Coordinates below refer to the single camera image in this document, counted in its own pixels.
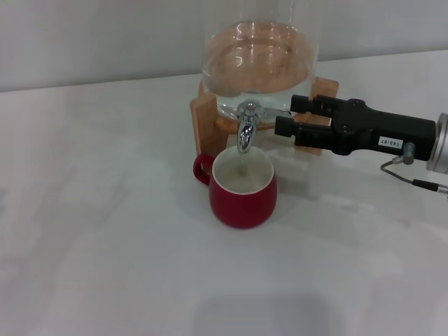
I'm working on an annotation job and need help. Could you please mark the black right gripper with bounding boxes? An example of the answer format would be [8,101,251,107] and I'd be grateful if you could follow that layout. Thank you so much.
[274,94,438,162]

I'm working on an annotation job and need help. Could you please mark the chrome faucet with lever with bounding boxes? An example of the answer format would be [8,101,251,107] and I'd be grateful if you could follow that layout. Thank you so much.
[236,100,293,155]

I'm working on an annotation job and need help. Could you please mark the red ceramic cup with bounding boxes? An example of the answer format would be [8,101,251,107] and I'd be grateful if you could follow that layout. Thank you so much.
[193,146,279,230]

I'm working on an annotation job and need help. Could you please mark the glass water dispenser jar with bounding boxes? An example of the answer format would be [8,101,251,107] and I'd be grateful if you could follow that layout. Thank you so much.
[201,0,320,122]

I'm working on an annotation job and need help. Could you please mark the wooden dispenser stand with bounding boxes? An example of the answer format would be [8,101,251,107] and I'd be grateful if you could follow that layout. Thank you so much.
[190,77,340,157]

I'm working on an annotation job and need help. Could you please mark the grey right arm cable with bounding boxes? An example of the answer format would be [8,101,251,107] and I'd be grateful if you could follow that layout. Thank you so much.
[380,142,448,194]

